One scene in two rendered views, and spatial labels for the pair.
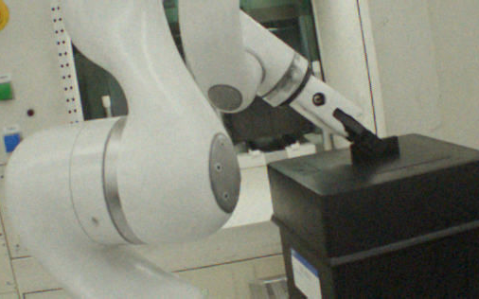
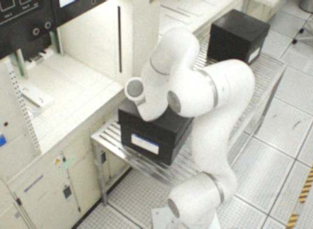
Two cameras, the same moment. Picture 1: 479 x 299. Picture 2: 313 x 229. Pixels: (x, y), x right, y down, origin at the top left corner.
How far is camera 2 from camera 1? 1.09 m
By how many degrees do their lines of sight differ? 59
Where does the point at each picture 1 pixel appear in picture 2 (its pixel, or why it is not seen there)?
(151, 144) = (233, 188)
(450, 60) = not seen: hidden behind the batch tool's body
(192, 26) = (156, 107)
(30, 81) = (3, 111)
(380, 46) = (133, 41)
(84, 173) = (215, 202)
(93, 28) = (221, 170)
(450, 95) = not seen: hidden behind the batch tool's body
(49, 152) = (203, 202)
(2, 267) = (3, 190)
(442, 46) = not seen: hidden behind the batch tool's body
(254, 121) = (29, 49)
